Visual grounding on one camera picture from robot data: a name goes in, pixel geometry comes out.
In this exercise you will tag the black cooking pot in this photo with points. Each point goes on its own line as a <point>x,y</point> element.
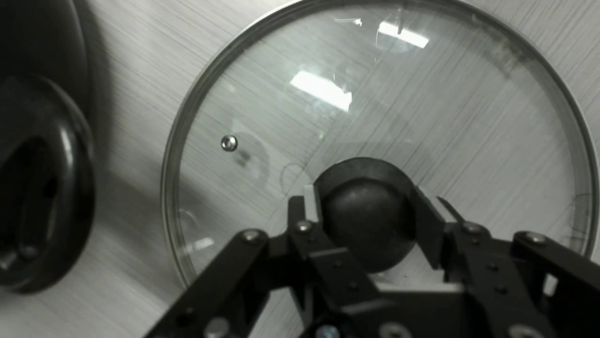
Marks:
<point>46,142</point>

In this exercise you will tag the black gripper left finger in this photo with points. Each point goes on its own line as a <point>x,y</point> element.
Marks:
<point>230,294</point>

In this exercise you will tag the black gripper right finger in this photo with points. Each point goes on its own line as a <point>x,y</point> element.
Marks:
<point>523,287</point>

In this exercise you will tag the glass pot lid black knob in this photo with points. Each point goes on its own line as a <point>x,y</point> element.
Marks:
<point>453,95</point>

